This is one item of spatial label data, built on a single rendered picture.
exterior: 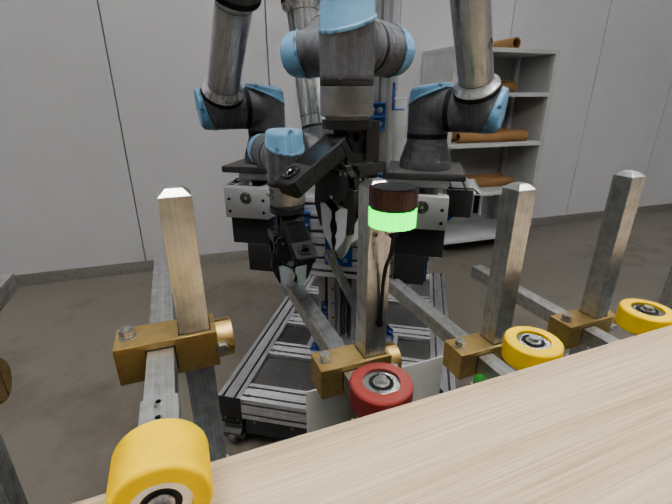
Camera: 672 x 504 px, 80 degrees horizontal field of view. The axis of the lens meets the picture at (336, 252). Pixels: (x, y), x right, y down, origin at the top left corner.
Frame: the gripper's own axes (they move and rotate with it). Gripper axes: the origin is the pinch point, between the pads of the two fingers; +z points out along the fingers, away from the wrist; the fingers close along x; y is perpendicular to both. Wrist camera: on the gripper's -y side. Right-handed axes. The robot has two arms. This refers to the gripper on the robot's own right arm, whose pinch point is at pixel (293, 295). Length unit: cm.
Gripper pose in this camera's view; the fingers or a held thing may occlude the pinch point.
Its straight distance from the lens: 90.7
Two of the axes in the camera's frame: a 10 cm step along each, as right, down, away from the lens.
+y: -3.6, -3.4, 8.7
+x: -9.3, 1.3, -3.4
